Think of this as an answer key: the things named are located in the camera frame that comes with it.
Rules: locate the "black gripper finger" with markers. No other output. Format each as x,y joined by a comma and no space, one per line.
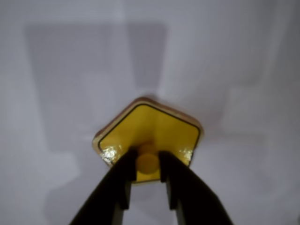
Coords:
194,194
110,187

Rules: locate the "yellow pentagon puzzle piece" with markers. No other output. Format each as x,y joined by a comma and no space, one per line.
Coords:
164,131

